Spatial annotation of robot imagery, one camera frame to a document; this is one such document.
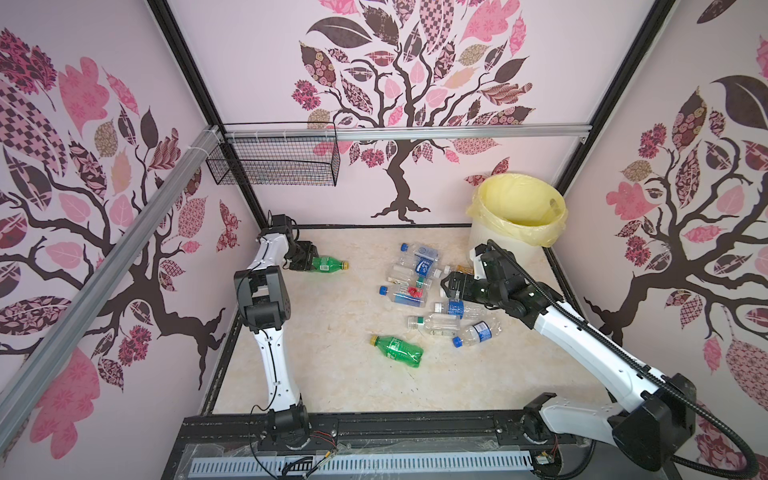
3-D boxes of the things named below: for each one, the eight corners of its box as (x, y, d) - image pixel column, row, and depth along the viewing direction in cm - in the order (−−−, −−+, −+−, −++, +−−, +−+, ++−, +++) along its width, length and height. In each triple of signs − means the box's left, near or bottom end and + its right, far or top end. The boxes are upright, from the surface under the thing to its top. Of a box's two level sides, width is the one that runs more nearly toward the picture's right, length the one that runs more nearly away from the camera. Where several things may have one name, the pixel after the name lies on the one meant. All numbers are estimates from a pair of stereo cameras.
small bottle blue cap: (457, 352, 88) (460, 346, 85) (450, 338, 91) (452, 331, 88) (499, 336, 92) (504, 329, 88) (491, 323, 94) (495, 316, 91)
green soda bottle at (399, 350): (368, 354, 89) (367, 346, 84) (374, 338, 92) (373, 330, 88) (420, 370, 86) (422, 363, 81) (424, 352, 89) (426, 345, 85)
